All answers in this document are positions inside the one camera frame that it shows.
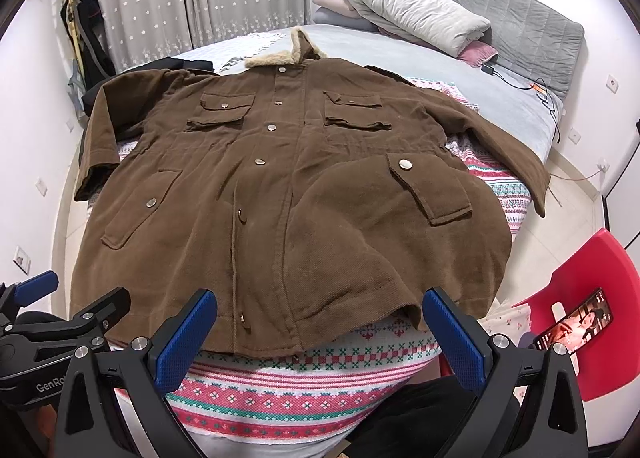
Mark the hanging black clothes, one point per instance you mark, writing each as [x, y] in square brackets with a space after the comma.
[83, 20]

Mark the grey bed sheet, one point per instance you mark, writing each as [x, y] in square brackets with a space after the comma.
[504, 98]

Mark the black folded garment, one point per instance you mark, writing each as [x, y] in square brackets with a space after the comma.
[167, 63]

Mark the red plastic chair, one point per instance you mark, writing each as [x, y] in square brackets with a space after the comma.
[610, 360]

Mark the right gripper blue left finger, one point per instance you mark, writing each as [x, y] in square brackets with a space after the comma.
[179, 339]

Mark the smartphone on chair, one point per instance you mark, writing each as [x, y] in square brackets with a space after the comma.
[578, 328]

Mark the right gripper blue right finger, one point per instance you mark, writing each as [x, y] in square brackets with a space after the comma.
[460, 337]

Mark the grey quilted headboard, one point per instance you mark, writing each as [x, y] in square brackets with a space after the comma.
[532, 39]

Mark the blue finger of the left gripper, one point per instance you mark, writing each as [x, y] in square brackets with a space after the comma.
[108, 310]
[22, 294]

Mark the dusty pink folded blanket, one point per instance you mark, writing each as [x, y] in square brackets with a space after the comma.
[477, 53]

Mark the folded light grey duvet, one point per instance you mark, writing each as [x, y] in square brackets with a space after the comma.
[442, 24]

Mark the patterned pink knit blanket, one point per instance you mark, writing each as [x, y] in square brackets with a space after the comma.
[310, 382]

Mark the pink pillow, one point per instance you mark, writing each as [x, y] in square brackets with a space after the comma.
[342, 7]

